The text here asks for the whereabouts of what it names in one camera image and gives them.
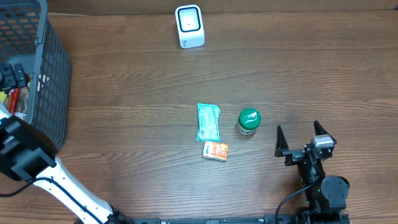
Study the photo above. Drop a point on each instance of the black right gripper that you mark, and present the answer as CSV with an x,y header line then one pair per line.
x,y
299,153

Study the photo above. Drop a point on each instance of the green lid jar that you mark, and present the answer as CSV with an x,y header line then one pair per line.
x,y
248,121

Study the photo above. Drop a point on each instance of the orange small box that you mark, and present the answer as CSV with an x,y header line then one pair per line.
x,y
216,151

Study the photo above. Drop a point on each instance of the teal tissue packet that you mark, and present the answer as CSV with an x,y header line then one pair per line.
x,y
208,122

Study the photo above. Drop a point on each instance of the red snack bar wrapper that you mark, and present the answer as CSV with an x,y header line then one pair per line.
x,y
13,99

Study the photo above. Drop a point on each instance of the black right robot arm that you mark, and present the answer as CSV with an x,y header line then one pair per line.
x,y
326,195

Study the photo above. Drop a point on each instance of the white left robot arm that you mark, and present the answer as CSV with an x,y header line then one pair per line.
x,y
28,154

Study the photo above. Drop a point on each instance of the white barcode scanner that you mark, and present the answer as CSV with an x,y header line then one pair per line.
x,y
191,33

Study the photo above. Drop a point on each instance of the grey plastic mesh basket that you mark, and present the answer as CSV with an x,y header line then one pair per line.
x,y
28,38

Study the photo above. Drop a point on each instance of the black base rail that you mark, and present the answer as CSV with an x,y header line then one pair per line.
x,y
266,219

